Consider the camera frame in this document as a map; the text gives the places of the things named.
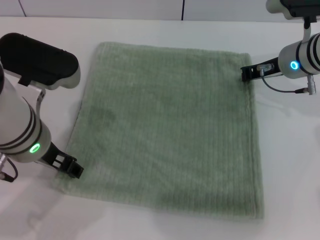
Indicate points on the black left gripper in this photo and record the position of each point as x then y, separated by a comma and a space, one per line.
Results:
53, 156

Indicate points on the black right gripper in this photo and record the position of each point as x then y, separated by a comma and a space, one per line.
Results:
275, 67

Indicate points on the pale green ribbed towel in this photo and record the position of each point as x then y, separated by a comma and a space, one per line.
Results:
162, 125

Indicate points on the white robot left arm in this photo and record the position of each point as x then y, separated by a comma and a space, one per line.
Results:
15, 112

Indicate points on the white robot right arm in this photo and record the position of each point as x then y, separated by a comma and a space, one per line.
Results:
307, 55

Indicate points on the silver right camera bracket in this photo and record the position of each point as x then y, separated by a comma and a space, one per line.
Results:
308, 35

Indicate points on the silver camera bracket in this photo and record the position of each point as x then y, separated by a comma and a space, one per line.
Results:
308, 35
40, 96

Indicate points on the silver left camera bracket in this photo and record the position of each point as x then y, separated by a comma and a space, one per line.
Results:
40, 96

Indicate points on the black right wrist camera housing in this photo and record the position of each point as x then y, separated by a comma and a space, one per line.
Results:
300, 8

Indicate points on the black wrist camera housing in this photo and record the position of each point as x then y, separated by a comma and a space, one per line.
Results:
37, 60
300, 8

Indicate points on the black left wrist camera housing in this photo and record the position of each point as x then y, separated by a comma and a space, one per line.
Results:
37, 60

